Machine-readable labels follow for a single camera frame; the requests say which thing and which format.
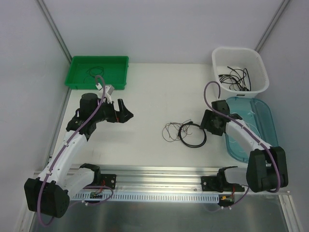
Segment black USB cable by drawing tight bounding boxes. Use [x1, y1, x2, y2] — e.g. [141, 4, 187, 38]
[178, 119, 208, 148]
[226, 67, 252, 92]
[218, 68, 252, 92]

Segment thin white wire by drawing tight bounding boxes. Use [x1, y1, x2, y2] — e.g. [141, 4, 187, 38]
[228, 112, 263, 150]

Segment thin brown wire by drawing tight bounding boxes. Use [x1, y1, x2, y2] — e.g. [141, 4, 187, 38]
[161, 120, 194, 143]

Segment thin black wire loop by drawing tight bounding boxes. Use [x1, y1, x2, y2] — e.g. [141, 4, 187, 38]
[83, 66, 106, 84]

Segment black ribbon cable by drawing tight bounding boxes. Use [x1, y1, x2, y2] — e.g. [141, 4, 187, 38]
[226, 65, 247, 92]

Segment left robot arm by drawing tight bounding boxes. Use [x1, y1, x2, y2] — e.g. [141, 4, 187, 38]
[24, 93, 134, 218]

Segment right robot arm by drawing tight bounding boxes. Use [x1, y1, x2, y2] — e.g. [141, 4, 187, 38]
[200, 100, 289, 193]

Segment teal transparent plastic bin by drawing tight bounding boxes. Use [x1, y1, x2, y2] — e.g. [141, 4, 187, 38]
[225, 97, 279, 163]

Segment green plastic tray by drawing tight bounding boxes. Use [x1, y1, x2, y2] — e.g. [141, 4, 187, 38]
[65, 56, 129, 90]

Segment white plastic basin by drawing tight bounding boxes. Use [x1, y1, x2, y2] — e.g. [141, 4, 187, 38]
[211, 47, 269, 100]

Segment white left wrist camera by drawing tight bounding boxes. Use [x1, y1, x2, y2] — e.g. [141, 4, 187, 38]
[96, 84, 114, 103]

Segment aluminium mounting rail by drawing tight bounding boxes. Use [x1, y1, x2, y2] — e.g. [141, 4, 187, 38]
[33, 164, 290, 194]

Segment white slotted cable duct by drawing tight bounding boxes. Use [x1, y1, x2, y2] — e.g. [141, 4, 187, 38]
[72, 190, 219, 204]

